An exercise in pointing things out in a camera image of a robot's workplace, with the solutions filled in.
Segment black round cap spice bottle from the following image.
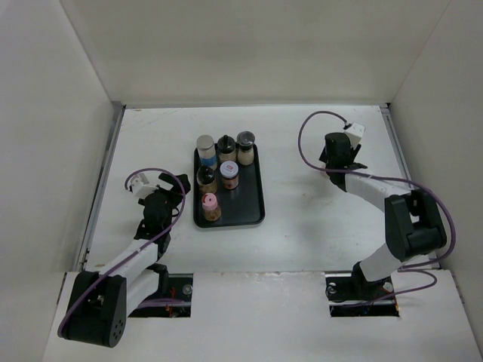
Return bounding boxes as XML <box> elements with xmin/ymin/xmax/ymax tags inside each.
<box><xmin>196</xmin><ymin>165</ymin><xmax>217</xmax><ymax>195</ymax></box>

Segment silver lid blue label jar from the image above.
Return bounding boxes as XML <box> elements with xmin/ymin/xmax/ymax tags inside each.
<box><xmin>196</xmin><ymin>135</ymin><xmax>218</xmax><ymax>170</ymax></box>

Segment pink cap spice bottle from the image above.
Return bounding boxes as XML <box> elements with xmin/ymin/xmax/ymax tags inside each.
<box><xmin>202</xmin><ymin>193</ymin><xmax>221</xmax><ymax>222</ymax></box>

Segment red label clear lid jar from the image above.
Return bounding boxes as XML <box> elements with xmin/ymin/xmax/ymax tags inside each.
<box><xmin>220</xmin><ymin>161</ymin><xmax>239</xmax><ymax>190</ymax></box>

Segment black knob cap spice bottle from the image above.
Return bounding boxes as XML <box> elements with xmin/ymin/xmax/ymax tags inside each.
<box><xmin>217</xmin><ymin>135</ymin><xmax>237</xmax><ymax>164</ymax></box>

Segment black flip cap spice bottle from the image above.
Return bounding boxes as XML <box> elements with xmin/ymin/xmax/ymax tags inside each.
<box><xmin>237</xmin><ymin>130</ymin><xmax>255</xmax><ymax>166</ymax></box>

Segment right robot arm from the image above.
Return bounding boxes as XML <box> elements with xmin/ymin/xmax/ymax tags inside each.
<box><xmin>320</xmin><ymin>132</ymin><xmax>447</xmax><ymax>299</ymax></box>

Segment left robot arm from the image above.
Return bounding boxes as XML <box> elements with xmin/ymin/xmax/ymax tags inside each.
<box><xmin>57</xmin><ymin>170</ymin><xmax>191</xmax><ymax>348</ymax></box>

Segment black rectangular plastic tray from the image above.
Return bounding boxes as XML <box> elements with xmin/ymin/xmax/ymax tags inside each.
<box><xmin>192</xmin><ymin>145</ymin><xmax>266</xmax><ymax>229</ymax></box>

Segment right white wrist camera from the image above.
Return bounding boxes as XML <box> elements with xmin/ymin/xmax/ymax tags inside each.
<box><xmin>344</xmin><ymin>123</ymin><xmax>365</xmax><ymax>149</ymax></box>

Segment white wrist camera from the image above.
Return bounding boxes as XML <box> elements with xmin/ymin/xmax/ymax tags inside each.
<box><xmin>128</xmin><ymin>173</ymin><xmax>155</xmax><ymax>199</ymax></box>
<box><xmin>344</xmin><ymin>123</ymin><xmax>365</xmax><ymax>149</ymax></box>

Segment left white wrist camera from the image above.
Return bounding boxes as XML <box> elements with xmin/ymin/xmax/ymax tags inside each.
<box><xmin>128</xmin><ymin>173</ymin><xmax>155</xmax><ymax>199</ymax></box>

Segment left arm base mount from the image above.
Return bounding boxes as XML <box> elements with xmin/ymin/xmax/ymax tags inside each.
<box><xmin>129</xmin><ymin>264</ymin><xmax>194</xmax><ymax>318</ymax></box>

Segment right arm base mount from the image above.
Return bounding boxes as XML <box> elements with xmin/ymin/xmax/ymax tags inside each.
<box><xmin>325</xmin><ymin>262</ymin><xmax>399</xmax><ymax>318</ymax></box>

